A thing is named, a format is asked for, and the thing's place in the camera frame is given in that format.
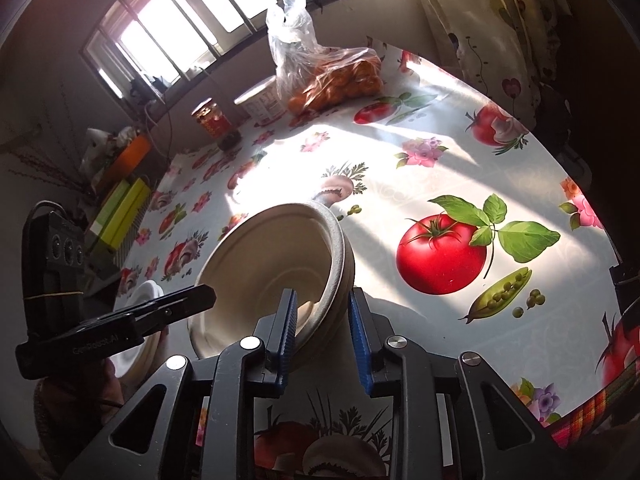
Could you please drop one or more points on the person's left hand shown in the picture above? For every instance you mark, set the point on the person's left hand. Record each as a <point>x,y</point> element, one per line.
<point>107,382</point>

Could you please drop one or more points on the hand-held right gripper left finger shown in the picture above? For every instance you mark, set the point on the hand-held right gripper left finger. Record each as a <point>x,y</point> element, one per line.
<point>287,340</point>

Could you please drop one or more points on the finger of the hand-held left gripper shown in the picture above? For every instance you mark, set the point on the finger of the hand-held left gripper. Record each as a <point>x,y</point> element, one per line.
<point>170,305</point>

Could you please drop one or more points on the white plastic tub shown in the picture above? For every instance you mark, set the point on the white plastic tub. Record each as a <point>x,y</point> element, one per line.
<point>262,102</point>

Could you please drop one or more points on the barred window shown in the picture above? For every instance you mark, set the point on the barred window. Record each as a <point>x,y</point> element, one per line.
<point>150,35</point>

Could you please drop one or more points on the black plastic object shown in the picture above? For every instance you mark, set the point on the black plastic object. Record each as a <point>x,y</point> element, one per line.
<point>625,285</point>

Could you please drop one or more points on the dried branches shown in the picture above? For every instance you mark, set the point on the dried branches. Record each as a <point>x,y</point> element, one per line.
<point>50,165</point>

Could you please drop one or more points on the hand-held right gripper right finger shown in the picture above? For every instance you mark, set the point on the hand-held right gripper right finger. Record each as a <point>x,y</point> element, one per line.
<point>361,345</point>

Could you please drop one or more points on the dark green flat box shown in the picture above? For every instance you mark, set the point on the dark green flat box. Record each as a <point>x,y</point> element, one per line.
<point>111,205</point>

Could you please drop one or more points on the vegetable print tablecloth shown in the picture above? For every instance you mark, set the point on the vegetable print tablecloth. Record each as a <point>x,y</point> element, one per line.
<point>400,170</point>

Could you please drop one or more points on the cream heart print curtain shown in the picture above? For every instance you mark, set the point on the cream heart print curtain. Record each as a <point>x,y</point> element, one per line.
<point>480,35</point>

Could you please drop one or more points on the black power adapter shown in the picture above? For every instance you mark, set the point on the black power adapter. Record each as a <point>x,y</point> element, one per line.
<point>159,84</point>

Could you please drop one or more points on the red label sauce jar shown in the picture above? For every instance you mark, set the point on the red label sauce jar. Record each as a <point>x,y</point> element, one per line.
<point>212,120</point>

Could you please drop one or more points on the lime green flat box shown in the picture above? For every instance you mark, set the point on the lime green flat box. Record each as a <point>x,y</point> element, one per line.
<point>127,210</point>

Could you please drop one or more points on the plastic bag of oranges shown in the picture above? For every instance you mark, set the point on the plastic bag of oranges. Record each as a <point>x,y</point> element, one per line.
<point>340,80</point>

